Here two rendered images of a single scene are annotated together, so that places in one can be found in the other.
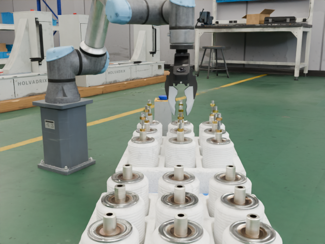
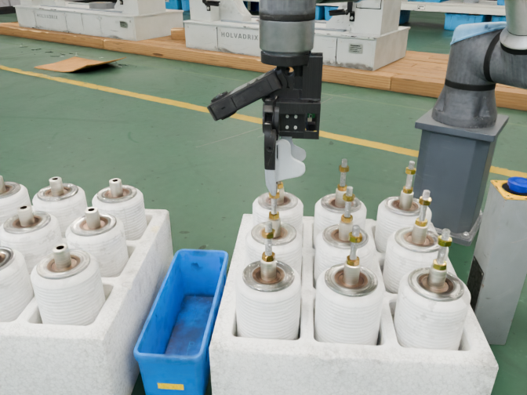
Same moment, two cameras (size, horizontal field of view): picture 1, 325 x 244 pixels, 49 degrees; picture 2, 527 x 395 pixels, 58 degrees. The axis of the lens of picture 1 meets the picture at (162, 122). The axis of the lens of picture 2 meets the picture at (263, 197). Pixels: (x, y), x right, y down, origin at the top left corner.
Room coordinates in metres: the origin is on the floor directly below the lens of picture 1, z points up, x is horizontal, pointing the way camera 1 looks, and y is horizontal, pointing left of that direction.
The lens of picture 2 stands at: (1.09, -0.73, 0.66)
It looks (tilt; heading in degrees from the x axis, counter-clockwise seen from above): 27 degrees down; 92
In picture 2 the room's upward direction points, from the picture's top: straight up
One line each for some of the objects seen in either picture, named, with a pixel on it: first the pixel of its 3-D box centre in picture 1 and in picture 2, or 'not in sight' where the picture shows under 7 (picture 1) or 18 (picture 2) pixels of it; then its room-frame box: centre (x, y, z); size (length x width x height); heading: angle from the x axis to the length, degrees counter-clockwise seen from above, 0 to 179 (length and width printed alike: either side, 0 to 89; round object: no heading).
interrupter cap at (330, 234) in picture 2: (180, 131); (345, 237); (1.20, -0.06, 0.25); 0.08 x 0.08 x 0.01
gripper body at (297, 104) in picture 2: (181, 65); (290, 95); (1.11, -0.06, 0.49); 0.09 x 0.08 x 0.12; 176
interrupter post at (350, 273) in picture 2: (214, 128); (351, 272); (1.20, -0.18, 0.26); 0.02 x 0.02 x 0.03
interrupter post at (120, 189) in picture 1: (120, 193); (56, 186); (0.66, 0.08, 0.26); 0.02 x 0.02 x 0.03
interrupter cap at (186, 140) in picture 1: (180, 140); (274, 233); (1.09, -0.06, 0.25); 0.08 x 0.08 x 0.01
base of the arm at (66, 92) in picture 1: (62, 89); (467, 99); (1.56, 0.44, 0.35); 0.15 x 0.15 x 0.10
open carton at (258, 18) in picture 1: (258, 17); not in sight; (5.69, -1.46, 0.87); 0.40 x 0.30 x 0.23; 44
